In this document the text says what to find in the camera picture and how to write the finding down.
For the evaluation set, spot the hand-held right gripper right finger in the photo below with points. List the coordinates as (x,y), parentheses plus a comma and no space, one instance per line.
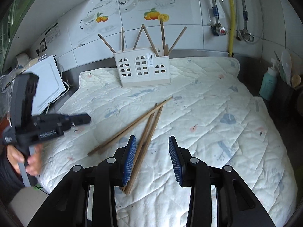
(175,162)

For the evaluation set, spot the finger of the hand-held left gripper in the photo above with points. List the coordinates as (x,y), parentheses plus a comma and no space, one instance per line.
(80,119)

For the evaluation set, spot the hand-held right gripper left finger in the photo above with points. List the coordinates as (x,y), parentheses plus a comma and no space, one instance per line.
(130,160)

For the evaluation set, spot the long brown chopstick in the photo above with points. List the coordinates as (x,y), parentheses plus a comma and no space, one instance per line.
(139,121)
(132,124)
(148,126)
(151,134)

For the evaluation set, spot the cream house-pattern utensil holder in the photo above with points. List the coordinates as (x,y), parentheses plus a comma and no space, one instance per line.
(142,75)

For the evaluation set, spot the group of wooden chopsticks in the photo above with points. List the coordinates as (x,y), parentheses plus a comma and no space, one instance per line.
(162,37)

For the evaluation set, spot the person's left forearm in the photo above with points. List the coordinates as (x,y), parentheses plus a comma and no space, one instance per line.
(7,177)

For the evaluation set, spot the person's left hand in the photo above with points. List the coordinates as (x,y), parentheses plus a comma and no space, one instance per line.
(36,160)

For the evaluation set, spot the white metal appliance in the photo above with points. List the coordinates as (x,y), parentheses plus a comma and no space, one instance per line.
(47,85)

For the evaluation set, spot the cream quilted printed mat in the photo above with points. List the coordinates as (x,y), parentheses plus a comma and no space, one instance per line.
(213,127)

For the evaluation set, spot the teal pump bottle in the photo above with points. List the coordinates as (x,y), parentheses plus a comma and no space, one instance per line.
(268,85)

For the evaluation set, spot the black utensil pot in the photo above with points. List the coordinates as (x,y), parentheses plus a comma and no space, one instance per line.
(285,99)

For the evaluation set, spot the metal water valve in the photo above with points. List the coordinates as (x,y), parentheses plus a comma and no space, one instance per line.
(246,36)
(217,29)

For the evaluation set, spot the pale green spatula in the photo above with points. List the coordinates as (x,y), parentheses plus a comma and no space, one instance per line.
(281,71)

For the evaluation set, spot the wooden spoon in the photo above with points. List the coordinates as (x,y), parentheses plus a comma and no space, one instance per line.
(296,80)

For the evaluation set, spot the yellow gas pipe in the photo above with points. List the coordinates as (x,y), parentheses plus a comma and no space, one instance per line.
(232,19)

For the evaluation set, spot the black wall socket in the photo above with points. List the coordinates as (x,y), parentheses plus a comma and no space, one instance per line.
(43,44)

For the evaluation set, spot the white printed wall sticker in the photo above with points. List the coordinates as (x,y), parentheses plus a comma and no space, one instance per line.
(52,33)

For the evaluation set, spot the wall cabinet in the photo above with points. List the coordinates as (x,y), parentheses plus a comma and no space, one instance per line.
(21,9)

